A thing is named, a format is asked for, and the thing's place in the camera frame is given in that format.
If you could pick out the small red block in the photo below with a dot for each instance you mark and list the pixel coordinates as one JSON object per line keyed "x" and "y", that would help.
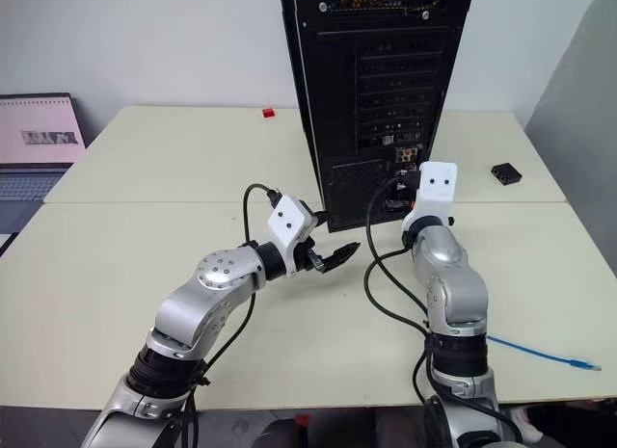
{"x": 269, "y": 113}

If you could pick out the white and pink shoe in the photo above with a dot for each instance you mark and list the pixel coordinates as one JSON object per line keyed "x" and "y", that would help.
{"x": 528, "y": 421}

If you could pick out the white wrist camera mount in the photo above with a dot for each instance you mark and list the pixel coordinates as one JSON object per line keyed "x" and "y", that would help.
{"x": 436, "y": 188}
{"x": 288, "y": 221}

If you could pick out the small black adapter box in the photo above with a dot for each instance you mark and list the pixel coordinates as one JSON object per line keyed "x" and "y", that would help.
{"x": 506, "y": 173}

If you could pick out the black computer tower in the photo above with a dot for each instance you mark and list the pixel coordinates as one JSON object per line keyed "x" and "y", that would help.
{"x": 385, "y": 82}

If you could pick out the grey laptop with pink screen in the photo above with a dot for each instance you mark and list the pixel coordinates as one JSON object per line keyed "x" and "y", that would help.
{"x": 36, "y": 139}

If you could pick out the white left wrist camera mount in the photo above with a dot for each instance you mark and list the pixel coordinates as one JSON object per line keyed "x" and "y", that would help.
{"x": 288, "y": 221}

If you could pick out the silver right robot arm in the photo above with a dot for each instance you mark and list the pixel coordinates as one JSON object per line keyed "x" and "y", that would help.
{"x": 453, "y": 284}

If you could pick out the small red object under table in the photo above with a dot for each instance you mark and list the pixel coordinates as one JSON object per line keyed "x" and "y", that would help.
{"x": 303, "y": 419}

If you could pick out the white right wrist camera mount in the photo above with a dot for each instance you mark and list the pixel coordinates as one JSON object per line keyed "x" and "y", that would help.
{"x": 436, "y": 188}

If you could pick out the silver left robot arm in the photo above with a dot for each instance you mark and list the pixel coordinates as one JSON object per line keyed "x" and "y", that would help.
{"x": 193, "y": 313}

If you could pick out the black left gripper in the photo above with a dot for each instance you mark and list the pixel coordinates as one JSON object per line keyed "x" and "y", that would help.
{"x": 304, "y": 256}

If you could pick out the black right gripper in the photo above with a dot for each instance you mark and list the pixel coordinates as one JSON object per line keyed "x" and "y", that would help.
{"x": 412, "y": 202}

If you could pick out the grey partition panel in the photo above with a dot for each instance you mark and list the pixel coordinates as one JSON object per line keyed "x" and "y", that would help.
{"x": 573, "y": 154}

